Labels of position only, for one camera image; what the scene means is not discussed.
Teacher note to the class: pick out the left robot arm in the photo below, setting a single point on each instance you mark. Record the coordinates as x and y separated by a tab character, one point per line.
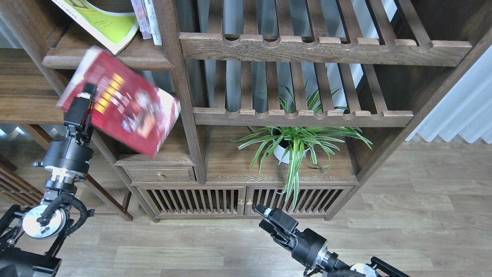
59	213

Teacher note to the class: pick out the dark wooden bookshelf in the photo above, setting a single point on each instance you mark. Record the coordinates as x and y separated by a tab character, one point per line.
378	65

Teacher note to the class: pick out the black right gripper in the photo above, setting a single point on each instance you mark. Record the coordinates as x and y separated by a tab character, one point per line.
307	247

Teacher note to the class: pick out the white pleated curtain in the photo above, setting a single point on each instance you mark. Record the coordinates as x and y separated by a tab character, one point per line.
465	111

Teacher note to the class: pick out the white lavender book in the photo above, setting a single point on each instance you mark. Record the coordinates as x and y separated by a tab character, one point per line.
142	18

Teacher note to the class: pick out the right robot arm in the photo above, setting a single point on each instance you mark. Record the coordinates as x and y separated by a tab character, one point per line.
337	268

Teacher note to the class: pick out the brass drawer knob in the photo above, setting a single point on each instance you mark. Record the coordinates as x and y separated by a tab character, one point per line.
160	176

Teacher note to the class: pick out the red paperback book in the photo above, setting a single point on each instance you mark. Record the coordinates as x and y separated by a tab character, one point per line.
125	106

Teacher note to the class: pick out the green spider plant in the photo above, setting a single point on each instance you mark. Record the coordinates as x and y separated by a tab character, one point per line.
323	137

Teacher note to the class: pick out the wooden side furniture left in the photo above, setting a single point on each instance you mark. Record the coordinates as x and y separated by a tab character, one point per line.
27	99

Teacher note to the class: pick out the upright white book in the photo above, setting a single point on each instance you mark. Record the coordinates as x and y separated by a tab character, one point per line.
150	10

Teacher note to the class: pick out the white plant pot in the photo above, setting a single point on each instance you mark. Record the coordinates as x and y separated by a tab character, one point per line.
290	151

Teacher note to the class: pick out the yellow green book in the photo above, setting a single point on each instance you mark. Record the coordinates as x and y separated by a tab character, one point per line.
113	30

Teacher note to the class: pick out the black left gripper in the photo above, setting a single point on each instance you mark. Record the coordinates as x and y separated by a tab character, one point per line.
71	157

